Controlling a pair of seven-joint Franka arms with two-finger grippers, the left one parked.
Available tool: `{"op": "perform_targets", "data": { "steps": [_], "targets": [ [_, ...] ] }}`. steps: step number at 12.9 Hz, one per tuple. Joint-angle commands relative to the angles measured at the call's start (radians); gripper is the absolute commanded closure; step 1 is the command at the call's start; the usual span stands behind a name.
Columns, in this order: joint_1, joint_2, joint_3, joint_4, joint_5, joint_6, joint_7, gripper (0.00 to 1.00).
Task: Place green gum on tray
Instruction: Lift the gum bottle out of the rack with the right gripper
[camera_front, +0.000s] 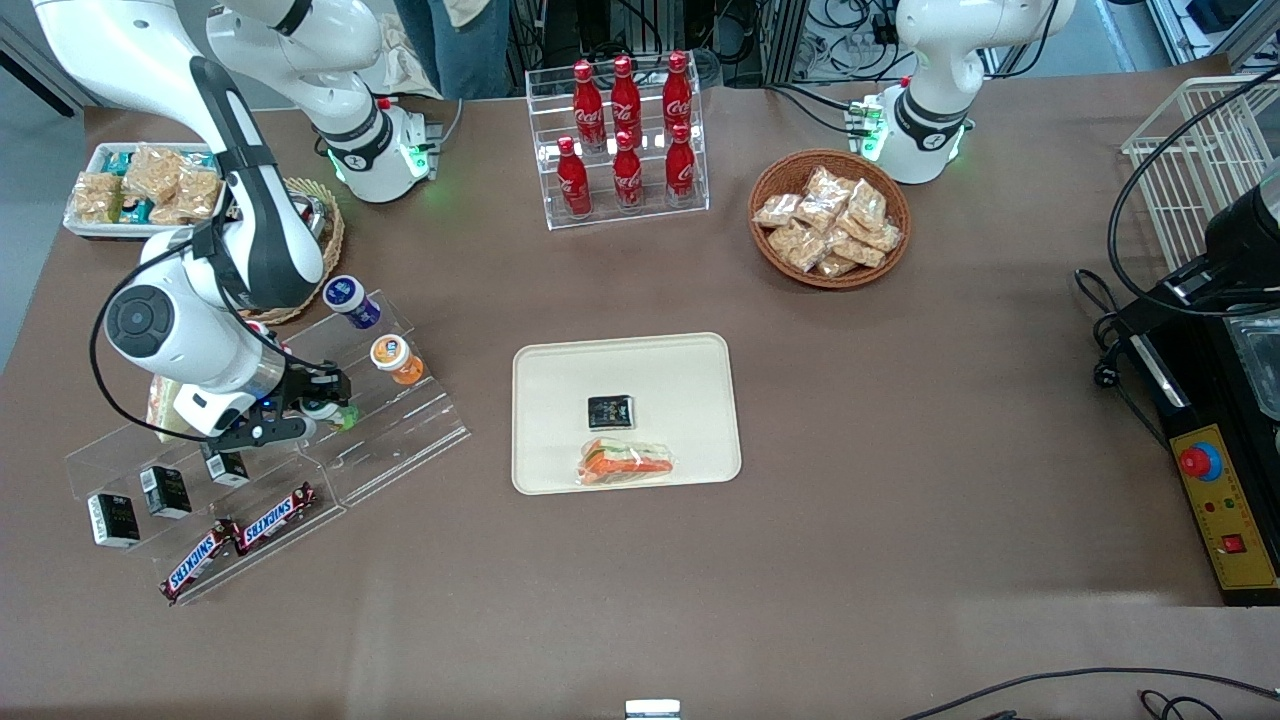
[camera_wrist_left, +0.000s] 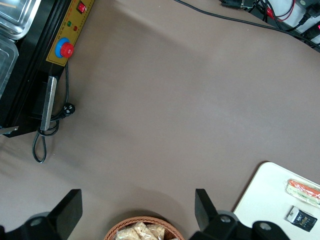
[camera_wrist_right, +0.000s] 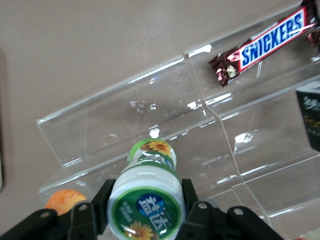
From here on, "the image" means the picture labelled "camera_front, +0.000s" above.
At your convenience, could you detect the looped black cable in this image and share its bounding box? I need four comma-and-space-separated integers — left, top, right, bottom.
1138, 687, 1227, 720

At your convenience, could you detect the black power cable with plug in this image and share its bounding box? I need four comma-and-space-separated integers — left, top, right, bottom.
1074, 266, 1153, 403

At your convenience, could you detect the orange lid gum bottle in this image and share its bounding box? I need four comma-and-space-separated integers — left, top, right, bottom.
369, 334, 426, 387

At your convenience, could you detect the white wire rack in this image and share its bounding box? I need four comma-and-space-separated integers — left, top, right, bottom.
1120, 74, 1280, 273

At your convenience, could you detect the aluminium frame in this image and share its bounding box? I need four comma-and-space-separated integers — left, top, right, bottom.
758, 0, 813, 85

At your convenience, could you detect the steel food container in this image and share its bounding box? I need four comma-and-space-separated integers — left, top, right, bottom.
1224, 312, 1280, 423

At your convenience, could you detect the beige cloth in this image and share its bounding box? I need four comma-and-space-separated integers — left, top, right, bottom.
372, 12, 443, 98

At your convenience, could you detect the green lid gum bottle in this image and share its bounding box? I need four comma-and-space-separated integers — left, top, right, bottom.
302, 396, 359, 431

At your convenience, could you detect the wrapped triangle sandwich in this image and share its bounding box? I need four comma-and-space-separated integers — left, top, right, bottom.
576, 437, 676, 489
146, 376, 185, 443

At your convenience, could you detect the oval wicker basket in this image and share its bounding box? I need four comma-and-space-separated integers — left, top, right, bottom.
238, 177, 347, 327

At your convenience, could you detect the cream plastic tray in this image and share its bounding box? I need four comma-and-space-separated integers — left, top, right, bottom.
511, 331, 744, 497

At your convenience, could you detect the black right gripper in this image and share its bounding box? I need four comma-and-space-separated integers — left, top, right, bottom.
212, 368, 352, 452

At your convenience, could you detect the white rectangular dish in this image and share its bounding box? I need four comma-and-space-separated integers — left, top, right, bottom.
63, 142, 241, 242

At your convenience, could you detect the clear acrylic bottle rack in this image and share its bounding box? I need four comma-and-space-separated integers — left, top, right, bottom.
525, 60, 712, 232

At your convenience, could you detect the thick black cable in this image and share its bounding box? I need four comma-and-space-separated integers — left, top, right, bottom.
1106, 64, 1280, 321

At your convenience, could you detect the clear acrylic stepped stand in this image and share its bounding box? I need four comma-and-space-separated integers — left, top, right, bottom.
262, 289, 472, 509
64, 395, 347, 607

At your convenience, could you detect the clear plastic food container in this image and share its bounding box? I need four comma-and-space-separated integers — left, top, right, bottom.
292, 186, 333, 246

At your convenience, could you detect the thin black cable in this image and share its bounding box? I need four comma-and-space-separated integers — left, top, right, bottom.
898, 666, 1280, 720

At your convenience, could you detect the Snickers bar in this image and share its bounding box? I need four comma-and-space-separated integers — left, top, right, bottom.
159, 519, 242, 605
232, 482, 318, 555

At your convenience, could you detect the black cylindrical device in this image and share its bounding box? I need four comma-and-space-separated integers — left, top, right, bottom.
1150, 158, 1280, 321

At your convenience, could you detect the rice cracker pack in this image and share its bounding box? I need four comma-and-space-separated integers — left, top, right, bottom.
172, 167, 224, 223
71, 171, 124, 224
124, 145, 187, 202

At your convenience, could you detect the red Coca-Cola bottle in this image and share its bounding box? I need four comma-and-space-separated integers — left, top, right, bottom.
611, 129, 646, 212
661, 51, 695, 137
555, 136, 592, 219
609, 55, 644, 147
571, 59, 607, 152
664, 123, 698, 207

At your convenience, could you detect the black arm base cable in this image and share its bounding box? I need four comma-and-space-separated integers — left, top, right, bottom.
766, 80, 873, 137

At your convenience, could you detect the round wicker basket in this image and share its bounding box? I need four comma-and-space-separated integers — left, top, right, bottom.
748, 149, 913, 292

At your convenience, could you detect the blue lid gum bottle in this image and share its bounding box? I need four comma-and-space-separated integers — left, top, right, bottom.
322, 274, 383, 332

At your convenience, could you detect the person in jeans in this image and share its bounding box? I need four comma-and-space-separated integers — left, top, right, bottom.
393, 0, 513, 102

